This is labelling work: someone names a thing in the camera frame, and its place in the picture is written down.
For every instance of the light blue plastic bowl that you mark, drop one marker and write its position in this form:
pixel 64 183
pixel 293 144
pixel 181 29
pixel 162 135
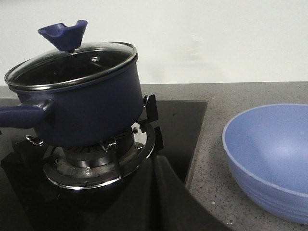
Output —
pixel 267 153

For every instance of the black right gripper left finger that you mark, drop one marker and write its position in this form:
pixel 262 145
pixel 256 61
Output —
pixel 134 209

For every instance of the black pot support grate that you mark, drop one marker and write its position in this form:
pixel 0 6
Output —
pixel 29 155

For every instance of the round gas burner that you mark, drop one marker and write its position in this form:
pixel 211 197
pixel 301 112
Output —
pixel 101 164

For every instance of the black glass gas hob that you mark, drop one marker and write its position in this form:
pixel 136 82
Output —
pixel 38 205

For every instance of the dark blue saucepan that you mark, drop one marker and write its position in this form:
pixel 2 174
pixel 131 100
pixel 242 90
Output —
pixel 81 114

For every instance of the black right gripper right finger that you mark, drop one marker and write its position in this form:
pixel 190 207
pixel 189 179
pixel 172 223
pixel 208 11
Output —
pixel 180 211

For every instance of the glass lid with blue knob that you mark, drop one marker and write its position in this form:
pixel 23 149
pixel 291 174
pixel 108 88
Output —
pixel 71 62

